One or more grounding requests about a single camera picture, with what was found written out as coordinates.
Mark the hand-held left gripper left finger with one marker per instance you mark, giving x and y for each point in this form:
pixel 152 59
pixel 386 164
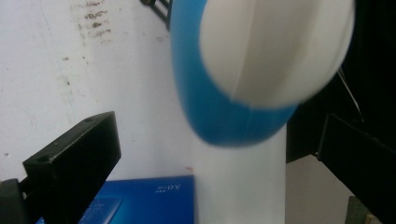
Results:
pixel 74 161

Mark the blue and white paper cup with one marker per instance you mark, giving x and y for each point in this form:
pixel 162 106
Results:
pixel 218 118

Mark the blue cardboard box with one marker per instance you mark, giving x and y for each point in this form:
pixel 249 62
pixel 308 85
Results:
pixel 149 202

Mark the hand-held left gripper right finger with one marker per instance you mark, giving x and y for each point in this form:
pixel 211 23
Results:
pixel 367 174

